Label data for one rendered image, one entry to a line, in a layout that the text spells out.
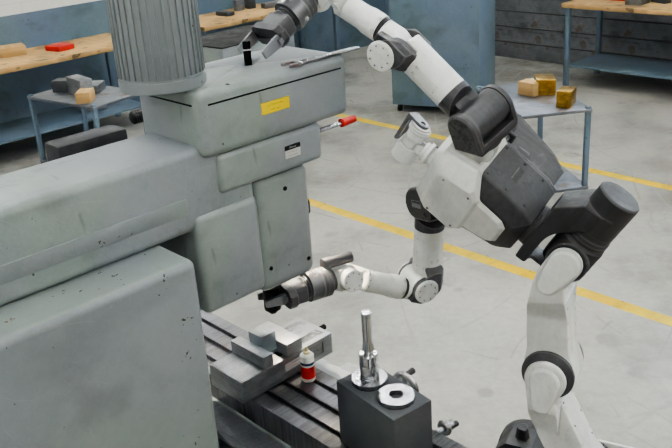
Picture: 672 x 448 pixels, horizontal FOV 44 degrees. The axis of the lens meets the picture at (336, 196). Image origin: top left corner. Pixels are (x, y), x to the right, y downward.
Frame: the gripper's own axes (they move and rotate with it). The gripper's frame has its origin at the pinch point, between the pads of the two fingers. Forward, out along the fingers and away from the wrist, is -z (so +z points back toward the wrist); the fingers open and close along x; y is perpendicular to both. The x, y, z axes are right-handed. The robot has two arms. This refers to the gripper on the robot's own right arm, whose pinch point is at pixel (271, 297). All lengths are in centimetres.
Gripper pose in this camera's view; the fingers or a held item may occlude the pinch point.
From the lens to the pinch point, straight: 236.2
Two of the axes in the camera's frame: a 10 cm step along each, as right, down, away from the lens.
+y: 0.6, 9.3, 3.6
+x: 4.9, 2.9, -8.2
